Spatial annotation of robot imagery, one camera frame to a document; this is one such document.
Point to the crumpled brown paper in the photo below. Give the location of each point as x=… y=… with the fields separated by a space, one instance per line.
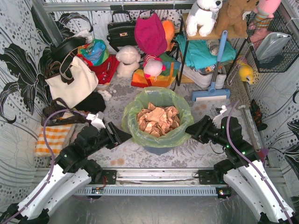
x=158 y=121

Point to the white plush dog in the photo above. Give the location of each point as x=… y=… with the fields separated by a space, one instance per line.
x=202 y=17

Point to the metal rod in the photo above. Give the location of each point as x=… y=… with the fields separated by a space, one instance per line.
x=249 y=128

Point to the blue floor sweeper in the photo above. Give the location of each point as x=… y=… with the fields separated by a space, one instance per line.
x=212 y=93

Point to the white sneakers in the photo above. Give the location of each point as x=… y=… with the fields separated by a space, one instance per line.
x=203 y=80

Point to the brown patterned bag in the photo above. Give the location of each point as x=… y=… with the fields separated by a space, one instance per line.
x=58 y=113

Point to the blue trash bin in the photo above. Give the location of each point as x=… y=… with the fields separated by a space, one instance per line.
x=157 y=150

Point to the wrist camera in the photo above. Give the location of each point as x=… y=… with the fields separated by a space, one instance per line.
x=96 y=120
x=219 y=111

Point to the pink white plush toy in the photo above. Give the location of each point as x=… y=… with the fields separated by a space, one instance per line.
x=153 y=66

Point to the black wire basket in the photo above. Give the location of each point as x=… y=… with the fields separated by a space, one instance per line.
x=285 y=58

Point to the black round hat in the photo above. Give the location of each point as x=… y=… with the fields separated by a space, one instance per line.
x=60 y=52

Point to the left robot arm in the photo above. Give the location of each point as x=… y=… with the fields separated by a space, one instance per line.
x=70 y=171

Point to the teal folded cloth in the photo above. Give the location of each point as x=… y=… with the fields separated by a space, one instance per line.
x=198 y=55

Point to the orange plush toy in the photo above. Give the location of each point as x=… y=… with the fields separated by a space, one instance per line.
x=169 y=30

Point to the white canvas tote bag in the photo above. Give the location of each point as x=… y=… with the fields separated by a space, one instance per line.
x=83 y=83

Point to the black leather handbag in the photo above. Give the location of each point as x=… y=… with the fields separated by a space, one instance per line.
x=121 y=34

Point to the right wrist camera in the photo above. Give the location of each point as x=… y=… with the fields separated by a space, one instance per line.
x=219 y=111

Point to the magenta cloth bag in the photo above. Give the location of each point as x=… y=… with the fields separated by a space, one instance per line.
x=150 y=35

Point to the brown teddy bear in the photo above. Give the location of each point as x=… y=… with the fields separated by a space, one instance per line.
x=231 y=14

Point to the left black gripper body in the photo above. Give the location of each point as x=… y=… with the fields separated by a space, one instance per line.
x=113 y=133

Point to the rainbow striped cloth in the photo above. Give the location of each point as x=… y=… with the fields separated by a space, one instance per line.
x=165 y=79

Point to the striped colourful sock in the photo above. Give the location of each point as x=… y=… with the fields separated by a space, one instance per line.
x=262 y=153

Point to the white plush sheep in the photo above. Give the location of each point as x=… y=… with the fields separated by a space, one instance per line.
x=129 y=59

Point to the green plastic trash bag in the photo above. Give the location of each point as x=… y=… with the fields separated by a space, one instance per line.
x=163 y=97

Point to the silver foil pouch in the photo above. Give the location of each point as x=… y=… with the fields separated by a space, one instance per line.
x=271 y=45

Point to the small white plush toy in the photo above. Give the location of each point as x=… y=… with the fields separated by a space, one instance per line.
x=107 y=95

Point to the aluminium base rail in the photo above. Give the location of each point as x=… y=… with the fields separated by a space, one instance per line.
x=162 y=176

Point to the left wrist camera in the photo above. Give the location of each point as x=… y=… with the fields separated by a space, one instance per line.
x=96 y=120

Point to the black metal shelf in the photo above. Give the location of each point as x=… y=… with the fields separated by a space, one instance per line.
x=231 y=35

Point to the yellow plush duck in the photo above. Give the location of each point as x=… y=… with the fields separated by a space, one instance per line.
x=245 y=71

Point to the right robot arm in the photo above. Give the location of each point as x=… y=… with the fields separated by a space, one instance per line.
x=242 y=170

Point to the colourful printed bag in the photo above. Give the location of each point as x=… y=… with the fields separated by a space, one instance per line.
x=94 y=53

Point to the red cloth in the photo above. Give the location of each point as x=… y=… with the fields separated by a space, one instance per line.
x=106 y=70

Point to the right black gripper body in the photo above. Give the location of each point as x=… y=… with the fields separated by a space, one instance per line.
x=202 y=127

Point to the orange checkered towel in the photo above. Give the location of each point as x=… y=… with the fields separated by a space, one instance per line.
x=57 y=137

